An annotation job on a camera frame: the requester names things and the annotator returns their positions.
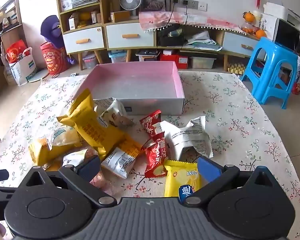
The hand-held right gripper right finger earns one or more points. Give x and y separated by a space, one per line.
208 167

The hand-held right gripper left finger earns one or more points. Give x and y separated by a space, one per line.
90 167

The pink nougat packet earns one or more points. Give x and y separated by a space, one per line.
98 182

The white clear snack packet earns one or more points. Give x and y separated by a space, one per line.
73 158

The orange white snack packet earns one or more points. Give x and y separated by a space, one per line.
120 161

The yellow chip packet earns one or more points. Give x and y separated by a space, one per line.
180 180

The tall yellow snack packet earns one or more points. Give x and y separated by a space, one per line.
90 132

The yellow packet white blue label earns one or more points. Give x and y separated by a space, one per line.
62 136

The red snack packet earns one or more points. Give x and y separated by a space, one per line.
150 125
155 157

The white packet brown print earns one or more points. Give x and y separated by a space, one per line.
115 116

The pink cardboard box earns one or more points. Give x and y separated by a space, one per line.
140 85

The floral tablecloth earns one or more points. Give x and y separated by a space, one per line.
240 135

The small white device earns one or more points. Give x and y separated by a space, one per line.
73 74

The yellow egg tray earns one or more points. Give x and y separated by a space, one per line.
236 68

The round white board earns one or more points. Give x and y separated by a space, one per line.
40 76

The clear storage bin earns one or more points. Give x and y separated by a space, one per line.
202 62
90 61

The white shopping bag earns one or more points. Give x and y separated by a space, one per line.
23 70

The red box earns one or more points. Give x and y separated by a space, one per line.
182 60

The red printed drum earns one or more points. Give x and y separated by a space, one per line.
55 60

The blue lid storage bin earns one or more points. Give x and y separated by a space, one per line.
117 57

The wooden drawer cabinet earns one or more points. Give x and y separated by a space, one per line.
130 51

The red gift bag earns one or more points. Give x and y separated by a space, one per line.
15 52

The pile of papers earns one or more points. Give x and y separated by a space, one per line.
202 41

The black flat device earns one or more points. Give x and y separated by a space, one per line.
147 53

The pale blue drawer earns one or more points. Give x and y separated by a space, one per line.
240 41

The blue plastic stool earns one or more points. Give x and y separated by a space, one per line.
272 52

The low wooden TV stand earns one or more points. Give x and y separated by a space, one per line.
217 33

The black bag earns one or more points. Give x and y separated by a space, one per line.
170 38

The purple plush toy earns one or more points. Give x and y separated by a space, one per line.
51 30

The orange fruit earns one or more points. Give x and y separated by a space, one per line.
248 16
261 34

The wooden rack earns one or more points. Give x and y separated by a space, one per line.
12 30

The white labelled carton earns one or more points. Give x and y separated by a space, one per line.
73 23

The pink floral cloth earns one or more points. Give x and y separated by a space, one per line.
202 21

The yellow fruit on shelf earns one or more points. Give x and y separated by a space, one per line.
83 20

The small brown cartons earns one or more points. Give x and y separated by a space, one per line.
96 17

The brown cardboard box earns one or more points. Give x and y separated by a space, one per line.
120 16

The black microwave oven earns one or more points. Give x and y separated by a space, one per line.
288 36

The tall wooden shelf cabinet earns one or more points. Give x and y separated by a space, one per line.
102 5

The white box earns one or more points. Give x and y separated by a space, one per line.
65 2

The white desk fan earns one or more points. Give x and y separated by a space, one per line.
130 0

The white printer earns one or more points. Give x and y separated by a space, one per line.
285 12

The wall socket row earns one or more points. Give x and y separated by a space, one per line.
190 4

